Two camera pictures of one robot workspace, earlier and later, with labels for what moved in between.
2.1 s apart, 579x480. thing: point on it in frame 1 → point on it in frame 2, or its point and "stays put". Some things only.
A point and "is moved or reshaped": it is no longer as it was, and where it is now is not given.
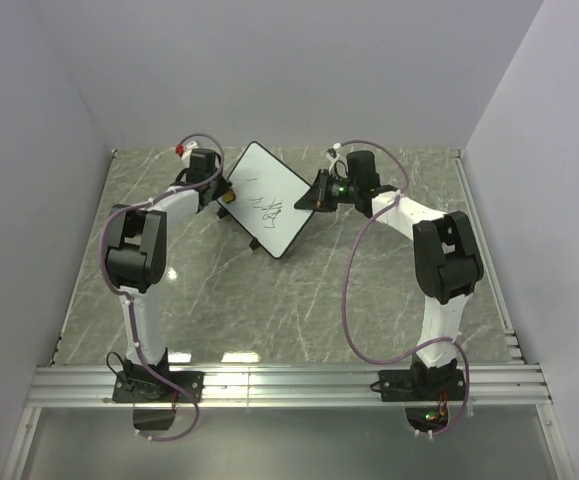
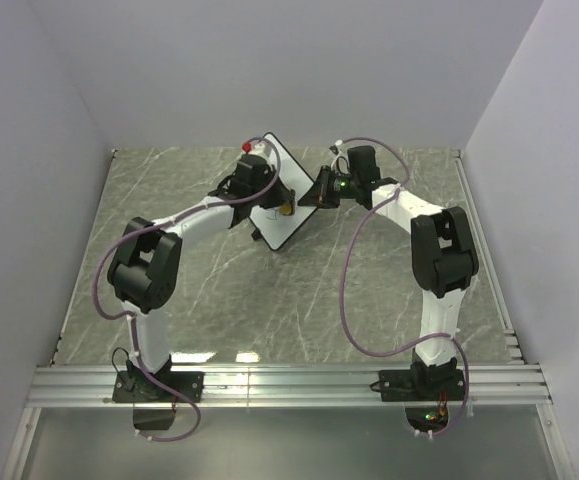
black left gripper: [224, 187] → [280, 195]
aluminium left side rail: [21, 444] stays put
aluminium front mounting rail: [487, 383] stays put
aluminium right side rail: [513, 349] stays put
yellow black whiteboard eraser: [228, 196] is moved or reshaped
